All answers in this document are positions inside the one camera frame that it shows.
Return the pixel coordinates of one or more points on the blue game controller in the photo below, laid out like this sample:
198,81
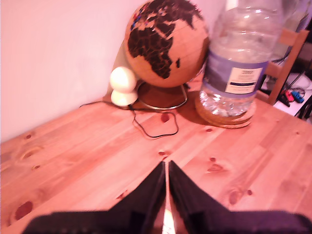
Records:
299,97

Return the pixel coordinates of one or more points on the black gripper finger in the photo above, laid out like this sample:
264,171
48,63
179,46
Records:
143,207
192,207

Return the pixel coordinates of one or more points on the large clear water bottle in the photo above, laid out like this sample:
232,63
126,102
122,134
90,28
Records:
243,36

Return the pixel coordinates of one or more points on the wooden chair frame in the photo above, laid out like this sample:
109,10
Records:
287,65

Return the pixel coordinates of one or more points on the cork globe with dark continents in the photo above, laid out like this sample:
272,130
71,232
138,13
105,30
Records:
185,48

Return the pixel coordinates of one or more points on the white round table device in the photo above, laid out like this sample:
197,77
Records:
123,78

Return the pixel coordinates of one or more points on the round cork coaster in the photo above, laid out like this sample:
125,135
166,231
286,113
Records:
234,123
229,119
236,126

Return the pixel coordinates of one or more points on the red game controller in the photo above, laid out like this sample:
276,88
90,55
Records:
289,95

